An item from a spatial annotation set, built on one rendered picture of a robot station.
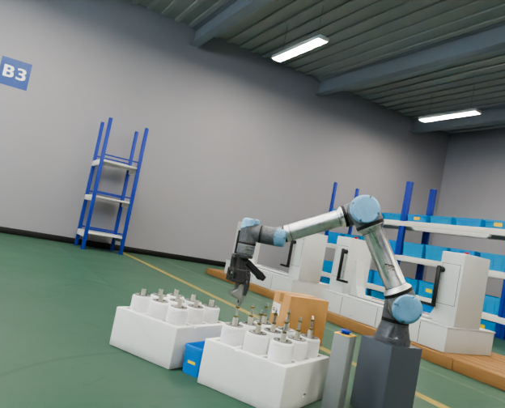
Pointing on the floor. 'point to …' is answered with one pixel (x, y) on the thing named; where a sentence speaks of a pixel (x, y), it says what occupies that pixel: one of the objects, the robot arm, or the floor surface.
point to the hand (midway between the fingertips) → (240, 302)
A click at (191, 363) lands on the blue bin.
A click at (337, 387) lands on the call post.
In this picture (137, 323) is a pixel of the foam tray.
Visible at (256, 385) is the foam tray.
